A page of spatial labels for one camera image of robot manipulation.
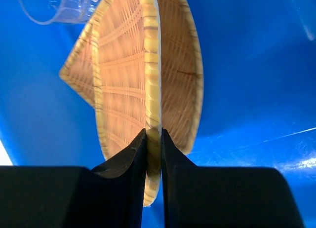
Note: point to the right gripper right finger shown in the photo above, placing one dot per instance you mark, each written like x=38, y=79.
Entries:
x=223, y=197

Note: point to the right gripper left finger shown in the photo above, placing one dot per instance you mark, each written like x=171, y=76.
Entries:
x=108, y=196

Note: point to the clear plastic cup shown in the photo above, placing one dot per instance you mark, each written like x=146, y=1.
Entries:
x=45, y=12

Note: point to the blue plastic bin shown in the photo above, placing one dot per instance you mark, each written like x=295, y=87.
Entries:
x=259, y=105

